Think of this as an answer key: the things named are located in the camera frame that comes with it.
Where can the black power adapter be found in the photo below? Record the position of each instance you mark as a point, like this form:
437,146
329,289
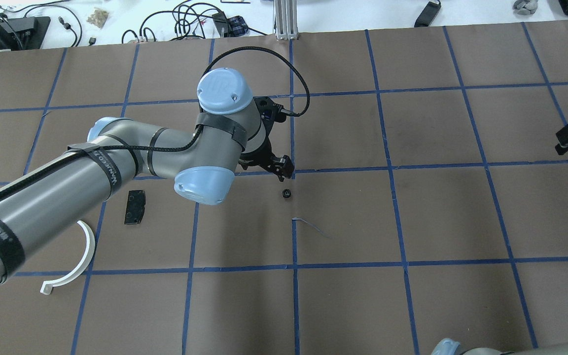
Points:
428,14

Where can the aluminium frame post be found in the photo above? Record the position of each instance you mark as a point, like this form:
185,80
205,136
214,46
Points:
285,19

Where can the black brake pad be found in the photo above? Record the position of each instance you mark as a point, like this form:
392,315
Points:
135,207

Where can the black box on table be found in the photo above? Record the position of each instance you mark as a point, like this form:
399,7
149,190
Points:
29,32

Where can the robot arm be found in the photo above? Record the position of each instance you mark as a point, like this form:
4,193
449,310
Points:
232,129
448,346

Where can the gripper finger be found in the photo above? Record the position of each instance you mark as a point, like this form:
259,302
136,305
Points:
279,166
288,167

